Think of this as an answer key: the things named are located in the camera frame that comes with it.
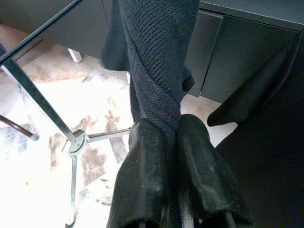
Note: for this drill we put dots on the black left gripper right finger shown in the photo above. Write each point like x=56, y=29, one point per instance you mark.
x=204, y=171

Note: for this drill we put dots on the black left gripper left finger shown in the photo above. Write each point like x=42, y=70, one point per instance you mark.
x=145, y=178

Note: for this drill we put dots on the black knit garment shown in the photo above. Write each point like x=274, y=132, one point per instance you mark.
x=152, y=47

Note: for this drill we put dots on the black t-shirt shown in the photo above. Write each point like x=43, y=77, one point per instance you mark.
x=273, y=142

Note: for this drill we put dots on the silver clothes rack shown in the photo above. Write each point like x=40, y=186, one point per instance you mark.
x=76, y=145

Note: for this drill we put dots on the black TV console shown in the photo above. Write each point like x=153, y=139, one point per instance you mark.
x=237, y=59

